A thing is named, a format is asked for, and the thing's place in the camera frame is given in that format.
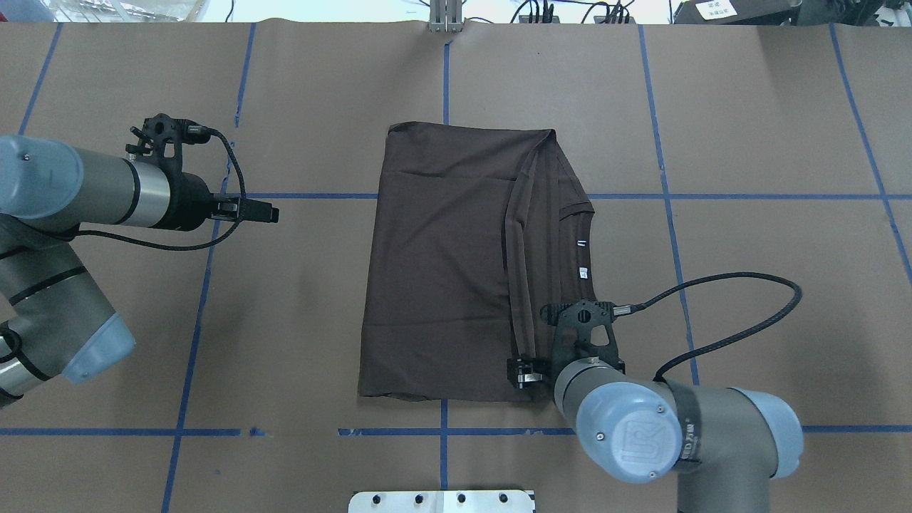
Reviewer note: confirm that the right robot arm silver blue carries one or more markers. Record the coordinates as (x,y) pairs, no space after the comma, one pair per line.
(726,445)

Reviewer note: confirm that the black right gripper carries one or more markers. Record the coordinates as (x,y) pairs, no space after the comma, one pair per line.
(525,372)

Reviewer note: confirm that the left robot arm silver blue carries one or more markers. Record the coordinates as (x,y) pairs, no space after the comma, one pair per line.
(63,323)

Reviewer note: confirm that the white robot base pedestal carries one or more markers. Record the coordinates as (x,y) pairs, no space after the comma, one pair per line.
(483,500)

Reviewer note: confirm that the dark brown t-shirt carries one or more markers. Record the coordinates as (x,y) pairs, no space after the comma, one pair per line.
(476,229)

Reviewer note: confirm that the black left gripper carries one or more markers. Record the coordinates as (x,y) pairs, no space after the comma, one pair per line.
(188,201)

